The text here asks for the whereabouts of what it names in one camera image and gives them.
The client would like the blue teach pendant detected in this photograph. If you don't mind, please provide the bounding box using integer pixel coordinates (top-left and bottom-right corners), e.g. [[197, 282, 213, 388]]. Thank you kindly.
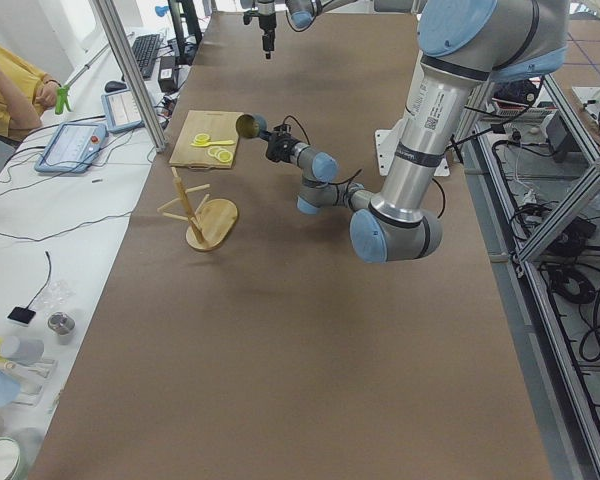
[[101, 89, 144, 133], [34, 122, 108, 175]]

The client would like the yellow plastic knife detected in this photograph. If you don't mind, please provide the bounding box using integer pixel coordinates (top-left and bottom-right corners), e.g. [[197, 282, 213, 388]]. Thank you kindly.
[[190, 140, 235, 148]]

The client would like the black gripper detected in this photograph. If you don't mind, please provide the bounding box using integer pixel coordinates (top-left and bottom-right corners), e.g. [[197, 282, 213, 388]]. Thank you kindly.
[[257, 0, 276, 59], [261, 128, 296, 163]]

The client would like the small metal cup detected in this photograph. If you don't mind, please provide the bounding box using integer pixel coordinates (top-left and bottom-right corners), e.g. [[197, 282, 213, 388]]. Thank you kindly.
[[47, 312, 76, 345]]

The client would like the small black pad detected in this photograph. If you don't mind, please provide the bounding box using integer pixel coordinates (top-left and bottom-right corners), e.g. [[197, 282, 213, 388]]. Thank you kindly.
[[7, 306, 36, 325]]

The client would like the blue teach pendant near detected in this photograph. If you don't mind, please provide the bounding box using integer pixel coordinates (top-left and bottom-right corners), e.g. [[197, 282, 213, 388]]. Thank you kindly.
[[34, 122, 108, 175]]

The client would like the bamboo cutting board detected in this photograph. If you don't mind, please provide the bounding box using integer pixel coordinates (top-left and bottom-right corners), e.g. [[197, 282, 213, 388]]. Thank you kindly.
[[169, 110, 242, 169]]

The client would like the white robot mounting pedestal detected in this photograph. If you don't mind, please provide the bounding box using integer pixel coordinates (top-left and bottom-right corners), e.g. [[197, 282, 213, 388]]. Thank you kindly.
[[374, 108, 434, 176]]

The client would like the blue teach pendant far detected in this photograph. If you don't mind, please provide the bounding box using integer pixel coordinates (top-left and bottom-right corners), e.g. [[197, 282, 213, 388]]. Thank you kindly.
[[101, 89, 144, 133]]

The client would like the blue mug yellow inside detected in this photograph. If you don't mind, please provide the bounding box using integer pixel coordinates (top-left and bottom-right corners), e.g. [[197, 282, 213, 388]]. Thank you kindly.
[[235, 113, 267, 139]]

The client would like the person in yellow shirt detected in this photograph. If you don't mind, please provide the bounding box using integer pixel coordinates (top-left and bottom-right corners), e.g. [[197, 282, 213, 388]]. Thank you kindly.
[[0, 46, 61, 142]]

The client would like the wooden mug rack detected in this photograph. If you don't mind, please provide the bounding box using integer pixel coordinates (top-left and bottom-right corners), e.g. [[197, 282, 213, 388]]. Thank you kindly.
[[157, 167, 239, 252]]

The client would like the green handled grabber tool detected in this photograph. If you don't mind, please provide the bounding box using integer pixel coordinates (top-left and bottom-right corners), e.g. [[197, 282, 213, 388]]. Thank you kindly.
[[54, 45, 110, 115]]

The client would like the grey cup lying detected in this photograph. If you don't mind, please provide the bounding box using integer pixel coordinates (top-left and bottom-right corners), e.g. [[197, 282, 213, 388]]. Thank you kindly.
[[0, 336, 44, 365]]

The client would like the aluminium frame post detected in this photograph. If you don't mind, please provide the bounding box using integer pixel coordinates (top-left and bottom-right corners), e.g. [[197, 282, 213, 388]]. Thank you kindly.
[[93, 0, 167, 153]]

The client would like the black keyboard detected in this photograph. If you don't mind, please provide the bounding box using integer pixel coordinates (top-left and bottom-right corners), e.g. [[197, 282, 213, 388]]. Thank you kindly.
[[132, 34, 162, 79]]

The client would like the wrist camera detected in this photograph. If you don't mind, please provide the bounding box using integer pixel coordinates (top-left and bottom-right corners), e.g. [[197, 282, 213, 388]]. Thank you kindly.
[[273, 123, 292, 138], [243, 8, 259, 25]]

